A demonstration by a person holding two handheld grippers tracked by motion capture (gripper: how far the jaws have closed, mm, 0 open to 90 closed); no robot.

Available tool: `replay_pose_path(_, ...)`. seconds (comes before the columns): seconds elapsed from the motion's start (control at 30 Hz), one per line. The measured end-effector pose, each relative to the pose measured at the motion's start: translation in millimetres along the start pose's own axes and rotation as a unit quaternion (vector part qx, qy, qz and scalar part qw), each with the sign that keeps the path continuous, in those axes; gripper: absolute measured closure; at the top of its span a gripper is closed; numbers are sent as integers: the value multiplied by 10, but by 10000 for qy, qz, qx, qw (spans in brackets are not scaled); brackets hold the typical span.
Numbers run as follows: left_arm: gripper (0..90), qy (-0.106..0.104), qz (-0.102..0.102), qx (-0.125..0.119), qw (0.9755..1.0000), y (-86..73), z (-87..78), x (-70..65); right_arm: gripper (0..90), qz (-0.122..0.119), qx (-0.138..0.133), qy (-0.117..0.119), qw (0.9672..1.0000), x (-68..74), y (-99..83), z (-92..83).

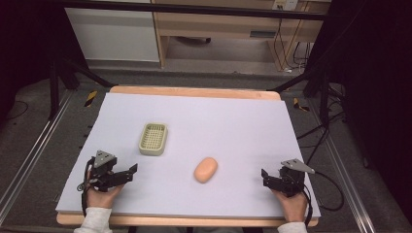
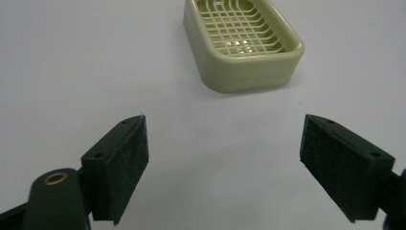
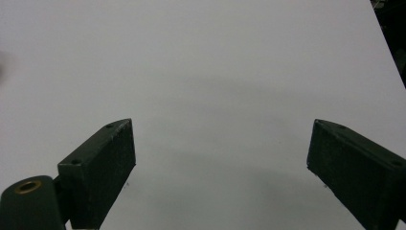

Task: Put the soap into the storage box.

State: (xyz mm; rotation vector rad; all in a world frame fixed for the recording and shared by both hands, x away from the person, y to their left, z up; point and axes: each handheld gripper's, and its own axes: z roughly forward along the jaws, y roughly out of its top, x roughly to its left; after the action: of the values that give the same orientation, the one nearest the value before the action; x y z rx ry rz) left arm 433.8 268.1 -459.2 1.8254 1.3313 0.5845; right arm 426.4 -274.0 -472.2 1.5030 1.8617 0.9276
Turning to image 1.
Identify beige soap dish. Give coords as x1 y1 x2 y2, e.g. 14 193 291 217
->
138 121 169 157

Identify person's left hand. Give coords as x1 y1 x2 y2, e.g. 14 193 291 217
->
85 183 126 210

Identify white table mat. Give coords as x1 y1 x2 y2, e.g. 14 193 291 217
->
55 92 322 218

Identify wooden table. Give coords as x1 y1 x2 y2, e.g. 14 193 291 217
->
55 84 321 228

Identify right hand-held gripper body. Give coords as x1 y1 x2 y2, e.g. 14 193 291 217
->
270 157 316 198

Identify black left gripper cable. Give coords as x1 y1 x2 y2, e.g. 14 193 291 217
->
76 157 96 217

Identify metal floor rail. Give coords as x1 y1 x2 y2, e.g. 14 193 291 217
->
307 96 378 233
0 90 76 224

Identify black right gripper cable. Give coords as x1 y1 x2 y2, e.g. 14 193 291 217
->
301 170 345 227

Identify person's right hand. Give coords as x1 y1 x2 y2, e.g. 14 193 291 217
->
271 188 309 224

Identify yellow black striped tape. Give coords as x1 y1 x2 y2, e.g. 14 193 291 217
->
292 97 311 113
84 89 98 108

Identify black horizontal frame bar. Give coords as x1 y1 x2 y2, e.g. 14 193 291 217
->
57 0 328 21

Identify wooden desk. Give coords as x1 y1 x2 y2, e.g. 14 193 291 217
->
151 0 332 71

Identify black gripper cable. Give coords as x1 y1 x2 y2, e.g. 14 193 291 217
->
301 170 345 227
76 157 96 217

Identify black metal stand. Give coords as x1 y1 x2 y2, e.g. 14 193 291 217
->
267 64 334 125
48 57 115 120

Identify white cabinet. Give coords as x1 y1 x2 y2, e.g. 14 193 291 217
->
64 7 161 63

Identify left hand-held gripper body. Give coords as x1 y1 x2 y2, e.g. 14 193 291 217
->
87 150 130 192

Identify white wall socket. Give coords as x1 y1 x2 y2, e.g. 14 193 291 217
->
272 0 299 12

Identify black floor cables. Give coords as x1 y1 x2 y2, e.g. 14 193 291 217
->
295 82 349 166

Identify cables under desk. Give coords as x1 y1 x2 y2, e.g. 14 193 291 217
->
272 17 313 74

